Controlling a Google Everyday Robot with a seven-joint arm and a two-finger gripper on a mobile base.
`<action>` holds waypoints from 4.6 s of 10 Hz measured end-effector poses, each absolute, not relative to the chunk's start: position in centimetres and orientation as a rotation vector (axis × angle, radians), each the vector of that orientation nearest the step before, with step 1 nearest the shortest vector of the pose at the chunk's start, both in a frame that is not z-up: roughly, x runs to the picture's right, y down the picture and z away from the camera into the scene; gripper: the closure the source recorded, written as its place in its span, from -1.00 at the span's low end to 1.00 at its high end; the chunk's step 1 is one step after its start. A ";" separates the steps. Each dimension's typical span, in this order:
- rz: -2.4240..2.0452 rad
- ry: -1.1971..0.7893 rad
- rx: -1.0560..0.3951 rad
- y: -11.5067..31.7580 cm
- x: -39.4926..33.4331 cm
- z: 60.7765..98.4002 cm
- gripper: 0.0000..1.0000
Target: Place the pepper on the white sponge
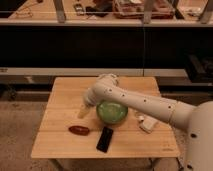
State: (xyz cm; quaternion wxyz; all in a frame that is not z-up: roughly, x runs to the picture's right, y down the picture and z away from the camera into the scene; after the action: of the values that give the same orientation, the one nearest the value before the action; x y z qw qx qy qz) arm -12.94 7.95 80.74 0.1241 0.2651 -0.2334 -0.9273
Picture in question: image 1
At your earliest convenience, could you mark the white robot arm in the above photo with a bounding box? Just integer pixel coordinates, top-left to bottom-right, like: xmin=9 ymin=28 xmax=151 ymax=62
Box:
xmin=83 ymin=74 xmax=213 ymax=171

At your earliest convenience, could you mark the dark box at right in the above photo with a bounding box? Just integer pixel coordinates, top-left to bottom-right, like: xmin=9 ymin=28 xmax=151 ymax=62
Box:
xmin=185 ymin=55 xmax=213 ymax=83

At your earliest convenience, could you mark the small white block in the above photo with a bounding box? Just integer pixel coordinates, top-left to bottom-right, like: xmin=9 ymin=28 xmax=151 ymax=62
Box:
xmin=135 ymin=112 xmax=145 ymax=122

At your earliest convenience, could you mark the black phone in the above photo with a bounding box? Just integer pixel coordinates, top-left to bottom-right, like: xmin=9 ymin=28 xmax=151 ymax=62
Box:
xmin=96 ymin=127 xmax=113 ymax=152

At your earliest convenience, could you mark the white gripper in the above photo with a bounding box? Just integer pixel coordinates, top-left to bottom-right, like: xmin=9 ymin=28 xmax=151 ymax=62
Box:
xmin=78 ymin=89 xmax=96 ymax=119

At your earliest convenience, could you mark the dark red pepper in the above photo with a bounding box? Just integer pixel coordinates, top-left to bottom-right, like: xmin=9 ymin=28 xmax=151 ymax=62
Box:
xmin=69 ymin=125 xmax=90 ymax=136

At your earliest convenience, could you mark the wooden table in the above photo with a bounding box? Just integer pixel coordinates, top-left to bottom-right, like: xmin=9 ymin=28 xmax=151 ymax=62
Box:
xmin=31 ymin=77 xmax=180 ymax=159

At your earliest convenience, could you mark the tray of items on shelf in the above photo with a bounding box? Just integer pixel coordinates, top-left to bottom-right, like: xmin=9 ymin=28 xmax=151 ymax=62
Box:
xmin=112 ymin=0 xmax=175 ymax=19

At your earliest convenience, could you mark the green bowl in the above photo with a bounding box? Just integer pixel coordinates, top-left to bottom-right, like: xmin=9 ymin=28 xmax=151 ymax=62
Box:
xmin=96 ymin=101 xmax=128 ymax=124

